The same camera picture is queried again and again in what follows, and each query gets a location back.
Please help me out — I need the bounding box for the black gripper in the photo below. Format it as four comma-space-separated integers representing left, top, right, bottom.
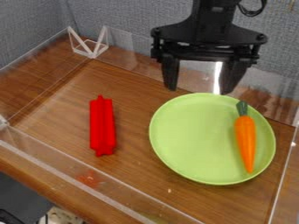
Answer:
151, 0, 267, 95

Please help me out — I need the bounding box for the orange toy carrot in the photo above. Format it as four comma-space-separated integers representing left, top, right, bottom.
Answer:
235, 101, 256, 173

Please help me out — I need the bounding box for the green plate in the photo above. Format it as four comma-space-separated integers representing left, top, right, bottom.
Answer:
148, 93, 276, 186

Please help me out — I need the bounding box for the red star-shaped block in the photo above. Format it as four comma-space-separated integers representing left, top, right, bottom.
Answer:
89, 95, 117, 157

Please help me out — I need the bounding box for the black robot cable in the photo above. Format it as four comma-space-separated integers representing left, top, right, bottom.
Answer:
236, 0, 268, 18

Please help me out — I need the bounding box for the clear acrylic corner bracket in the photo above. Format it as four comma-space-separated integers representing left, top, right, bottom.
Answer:
66, 26, 108, 59

